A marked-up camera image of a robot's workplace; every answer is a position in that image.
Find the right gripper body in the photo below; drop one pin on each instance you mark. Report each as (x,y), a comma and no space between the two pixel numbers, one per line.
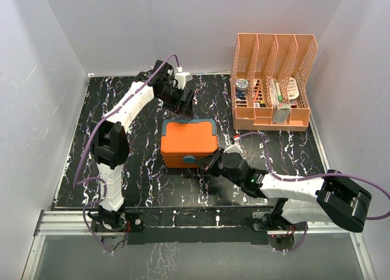
(223,173)

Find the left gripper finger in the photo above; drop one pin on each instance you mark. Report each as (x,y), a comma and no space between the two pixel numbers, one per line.
(188,104)
(170,107)

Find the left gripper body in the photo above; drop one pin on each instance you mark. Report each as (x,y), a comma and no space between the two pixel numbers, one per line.
(172,94)

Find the orange medicine box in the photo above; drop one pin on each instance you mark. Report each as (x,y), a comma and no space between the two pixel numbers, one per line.
(182,152)

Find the teal divided tray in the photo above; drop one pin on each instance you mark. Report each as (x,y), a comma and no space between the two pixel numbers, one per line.
(193,128)

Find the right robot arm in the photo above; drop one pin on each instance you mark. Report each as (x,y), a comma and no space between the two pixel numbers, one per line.
(330,198)

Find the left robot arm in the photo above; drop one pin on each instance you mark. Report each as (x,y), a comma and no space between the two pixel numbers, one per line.
(110,147)

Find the blue round tin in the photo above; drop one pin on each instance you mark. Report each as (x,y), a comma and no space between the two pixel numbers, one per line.
(242,85)

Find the peach desk file organizer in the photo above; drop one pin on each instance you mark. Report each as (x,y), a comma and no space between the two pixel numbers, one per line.
(267,61)

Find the white pill blister pack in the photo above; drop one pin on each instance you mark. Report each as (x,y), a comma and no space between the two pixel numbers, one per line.
(292,89)

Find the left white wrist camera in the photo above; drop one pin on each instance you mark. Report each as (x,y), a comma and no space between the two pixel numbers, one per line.
(182,77)

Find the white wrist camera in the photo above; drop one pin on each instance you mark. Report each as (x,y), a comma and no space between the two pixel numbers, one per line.
(182,77)
(234,146)

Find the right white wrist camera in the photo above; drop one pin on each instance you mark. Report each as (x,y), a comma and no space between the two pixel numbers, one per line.
(234,146)

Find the aluminium frame rail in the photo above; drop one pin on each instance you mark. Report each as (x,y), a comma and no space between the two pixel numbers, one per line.
(63,249)

